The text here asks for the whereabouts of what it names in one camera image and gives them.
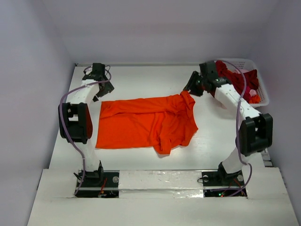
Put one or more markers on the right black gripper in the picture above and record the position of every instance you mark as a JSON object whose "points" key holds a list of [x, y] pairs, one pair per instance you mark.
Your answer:
{"points": [[194, 83]]}

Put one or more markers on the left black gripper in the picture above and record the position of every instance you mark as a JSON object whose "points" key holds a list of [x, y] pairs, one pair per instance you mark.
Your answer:
{"points": [[107, 89]]}

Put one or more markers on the orange t shirt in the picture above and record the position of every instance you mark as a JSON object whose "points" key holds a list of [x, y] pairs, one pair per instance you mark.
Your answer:
{"points": [[163, 123]]}

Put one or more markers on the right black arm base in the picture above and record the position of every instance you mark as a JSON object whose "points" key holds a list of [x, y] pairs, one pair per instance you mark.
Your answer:
{"points": [[214, 186]]}

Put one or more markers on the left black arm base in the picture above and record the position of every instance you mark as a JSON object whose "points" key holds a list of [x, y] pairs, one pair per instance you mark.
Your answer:
{"points": [[108, 188]]}

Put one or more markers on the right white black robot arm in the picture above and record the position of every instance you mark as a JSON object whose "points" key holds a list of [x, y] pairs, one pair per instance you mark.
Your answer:
{"points": [[254, 130]]}

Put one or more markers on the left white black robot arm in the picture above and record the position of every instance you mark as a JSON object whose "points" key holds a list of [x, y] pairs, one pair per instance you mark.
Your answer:
{"points": [[75, 121]]}

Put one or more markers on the dark red t shirt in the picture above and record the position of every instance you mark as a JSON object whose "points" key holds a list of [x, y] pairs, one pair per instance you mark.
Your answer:
{"points": [[252, 82]]}

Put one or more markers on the white plastic basket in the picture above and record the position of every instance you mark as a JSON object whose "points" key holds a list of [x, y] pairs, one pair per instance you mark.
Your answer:
{"points": [[230, 68]]}

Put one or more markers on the small orange cloth in basket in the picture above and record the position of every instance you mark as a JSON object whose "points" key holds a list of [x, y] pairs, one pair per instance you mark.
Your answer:
{"points": [[255, 99]]}

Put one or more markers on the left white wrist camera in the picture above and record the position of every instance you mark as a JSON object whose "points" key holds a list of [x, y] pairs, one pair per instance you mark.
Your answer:
{"points": [[90, 77]]}

